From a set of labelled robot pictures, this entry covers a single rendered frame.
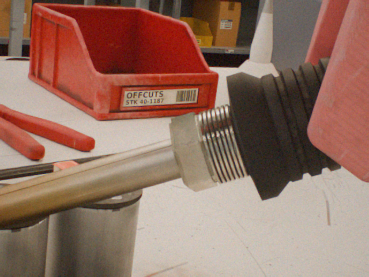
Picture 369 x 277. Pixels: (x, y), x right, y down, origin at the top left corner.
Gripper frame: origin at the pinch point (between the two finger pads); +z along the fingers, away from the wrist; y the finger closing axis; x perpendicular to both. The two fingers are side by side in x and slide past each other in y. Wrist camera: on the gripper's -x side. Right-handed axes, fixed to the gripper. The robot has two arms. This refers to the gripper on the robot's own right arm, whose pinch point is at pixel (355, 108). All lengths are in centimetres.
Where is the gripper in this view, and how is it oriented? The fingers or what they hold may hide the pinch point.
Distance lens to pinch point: 13.7
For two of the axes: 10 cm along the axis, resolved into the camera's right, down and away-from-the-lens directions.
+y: -0.5, 2.7, -9.6
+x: 8.0, 5.8, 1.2
